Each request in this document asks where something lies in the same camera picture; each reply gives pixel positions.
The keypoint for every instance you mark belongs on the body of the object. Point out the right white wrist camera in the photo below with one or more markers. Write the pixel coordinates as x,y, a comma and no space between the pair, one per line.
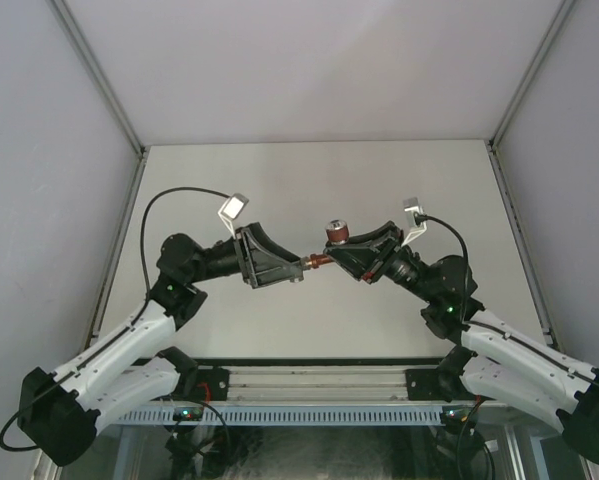
415,223

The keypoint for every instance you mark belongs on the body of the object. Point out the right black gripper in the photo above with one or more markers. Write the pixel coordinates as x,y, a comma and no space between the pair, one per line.
366,260

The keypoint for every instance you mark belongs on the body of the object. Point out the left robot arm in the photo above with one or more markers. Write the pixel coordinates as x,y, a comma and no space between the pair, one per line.
64,410

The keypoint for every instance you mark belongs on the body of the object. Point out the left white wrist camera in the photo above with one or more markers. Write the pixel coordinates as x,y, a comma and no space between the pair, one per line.
231,211

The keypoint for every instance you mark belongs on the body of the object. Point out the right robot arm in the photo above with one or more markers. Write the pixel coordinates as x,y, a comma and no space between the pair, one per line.
490,358

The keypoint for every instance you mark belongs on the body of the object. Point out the silver tee pipe fitting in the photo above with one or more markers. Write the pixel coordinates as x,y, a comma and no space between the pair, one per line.
299,267

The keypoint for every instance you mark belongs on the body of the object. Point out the blue slotted cable duct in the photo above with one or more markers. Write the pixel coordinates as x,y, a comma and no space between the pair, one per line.
284,415

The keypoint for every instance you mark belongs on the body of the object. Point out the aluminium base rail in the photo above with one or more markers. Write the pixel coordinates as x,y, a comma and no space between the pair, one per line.
371,383

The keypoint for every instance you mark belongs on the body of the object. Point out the aluminium frame post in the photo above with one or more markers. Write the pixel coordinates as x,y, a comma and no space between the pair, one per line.
76,37
555,27

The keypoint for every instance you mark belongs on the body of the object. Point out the brown water faucet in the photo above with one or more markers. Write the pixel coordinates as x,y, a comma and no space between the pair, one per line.
337,233

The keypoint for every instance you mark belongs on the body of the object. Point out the left aluminium frame post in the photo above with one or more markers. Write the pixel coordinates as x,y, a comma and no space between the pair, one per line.
76,37

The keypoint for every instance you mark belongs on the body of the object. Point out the black mounting plate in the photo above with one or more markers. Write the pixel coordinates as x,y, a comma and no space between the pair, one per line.
424,384
205,385

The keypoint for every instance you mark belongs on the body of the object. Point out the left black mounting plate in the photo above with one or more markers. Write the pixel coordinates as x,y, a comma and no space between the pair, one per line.
205,385

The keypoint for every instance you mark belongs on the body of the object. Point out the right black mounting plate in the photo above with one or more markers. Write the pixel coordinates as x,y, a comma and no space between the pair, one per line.
424,384

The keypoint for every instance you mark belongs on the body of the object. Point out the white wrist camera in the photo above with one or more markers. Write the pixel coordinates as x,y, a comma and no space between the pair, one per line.
231,211
415,223

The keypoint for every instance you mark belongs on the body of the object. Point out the right aluminium frame post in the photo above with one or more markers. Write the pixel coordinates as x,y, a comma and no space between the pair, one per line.
555,27

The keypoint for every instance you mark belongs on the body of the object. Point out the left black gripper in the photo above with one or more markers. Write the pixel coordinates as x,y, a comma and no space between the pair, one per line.
267,269

